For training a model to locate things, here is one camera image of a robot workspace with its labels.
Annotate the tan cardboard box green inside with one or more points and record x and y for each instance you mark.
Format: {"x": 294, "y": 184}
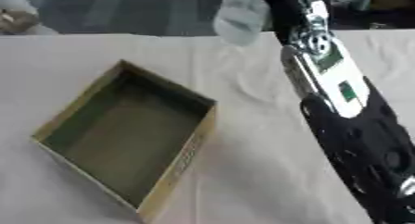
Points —
{"x": 130, "y": 132}

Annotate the silver and black right robot arm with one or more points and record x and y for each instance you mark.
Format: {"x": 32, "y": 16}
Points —
{"x": 351, "y": 132}

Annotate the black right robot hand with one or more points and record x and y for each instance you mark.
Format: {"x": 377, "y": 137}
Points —
{"x": 284, "y": 8}

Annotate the person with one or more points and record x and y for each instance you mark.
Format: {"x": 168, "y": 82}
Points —
{"x": 16, "y": 19}

